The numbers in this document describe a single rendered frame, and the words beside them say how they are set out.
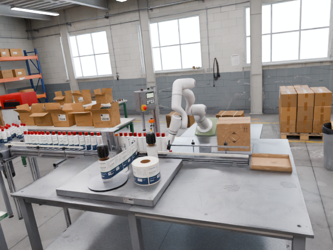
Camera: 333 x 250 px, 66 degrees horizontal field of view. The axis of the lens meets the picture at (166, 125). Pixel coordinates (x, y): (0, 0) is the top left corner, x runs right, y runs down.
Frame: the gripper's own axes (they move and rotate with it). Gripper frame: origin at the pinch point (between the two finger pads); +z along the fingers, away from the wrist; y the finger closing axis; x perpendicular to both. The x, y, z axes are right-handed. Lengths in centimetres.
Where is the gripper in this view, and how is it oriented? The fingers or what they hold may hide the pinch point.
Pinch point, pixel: (168, 147)
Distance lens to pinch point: 238.9
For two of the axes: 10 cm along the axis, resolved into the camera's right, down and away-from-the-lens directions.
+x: 9.1, 3.2, -2.5
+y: -3.4, 2.6, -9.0
